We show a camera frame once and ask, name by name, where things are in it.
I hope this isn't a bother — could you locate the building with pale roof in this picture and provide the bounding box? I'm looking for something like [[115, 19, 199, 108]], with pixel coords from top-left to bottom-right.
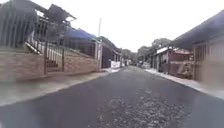
[[151, 45, 171, 73]]

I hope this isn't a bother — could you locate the building with dark roof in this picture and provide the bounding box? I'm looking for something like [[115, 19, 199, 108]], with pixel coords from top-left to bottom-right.
[[171, 9, 224, 85]]

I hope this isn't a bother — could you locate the dark-roofed building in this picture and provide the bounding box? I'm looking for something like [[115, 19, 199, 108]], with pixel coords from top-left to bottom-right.
[[0, 0, 78, 73]]

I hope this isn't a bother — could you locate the building with dark gate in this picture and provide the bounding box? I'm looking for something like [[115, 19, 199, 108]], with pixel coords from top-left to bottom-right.
[[99, 35, 123, 70]]

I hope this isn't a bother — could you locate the grey asphalt road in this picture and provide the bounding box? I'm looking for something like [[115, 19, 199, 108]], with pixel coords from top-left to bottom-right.
[[0, 65, 224, 128]]

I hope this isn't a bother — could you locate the concrete pavement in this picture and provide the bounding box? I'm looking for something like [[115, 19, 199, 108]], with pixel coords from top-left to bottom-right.
[[144, 68, 224, 101], [0, 67, 122, 107]]

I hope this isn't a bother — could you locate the row of trees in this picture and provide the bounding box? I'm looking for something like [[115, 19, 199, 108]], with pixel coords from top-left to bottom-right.
[[121, 37, 173, 67]]

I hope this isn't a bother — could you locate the blue-roofed building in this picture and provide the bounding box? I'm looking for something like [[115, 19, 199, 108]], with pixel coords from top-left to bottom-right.
[[61, 28, 100, 59]]

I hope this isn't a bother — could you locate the building with reddish metal fence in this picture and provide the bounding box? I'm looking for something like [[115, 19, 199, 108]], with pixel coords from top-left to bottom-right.
[[168, 47, 195, 80]]

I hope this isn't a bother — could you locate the pale pole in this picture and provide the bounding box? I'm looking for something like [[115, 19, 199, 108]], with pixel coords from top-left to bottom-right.
[[97, 17, 103, 70]]

